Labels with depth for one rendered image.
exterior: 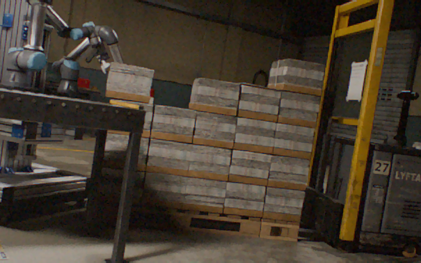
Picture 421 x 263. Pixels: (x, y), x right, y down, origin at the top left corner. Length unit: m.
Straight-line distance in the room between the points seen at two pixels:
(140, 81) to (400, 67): 7.77
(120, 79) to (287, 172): 1.33
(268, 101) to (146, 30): 7.30
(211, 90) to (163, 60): 7.37
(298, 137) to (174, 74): 7.48
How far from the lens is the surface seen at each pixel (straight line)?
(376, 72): 3.53
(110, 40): 3.77
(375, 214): 3.68
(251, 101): 3.39
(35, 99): 2.31
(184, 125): 3.30
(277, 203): 3.53
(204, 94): 3.31
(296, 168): 3.53
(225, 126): 3.35
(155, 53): 10.59
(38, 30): 3.14
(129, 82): 3.25
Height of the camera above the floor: 0.86
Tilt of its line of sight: 3 degrees down
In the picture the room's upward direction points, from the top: 9 degrees clockwise
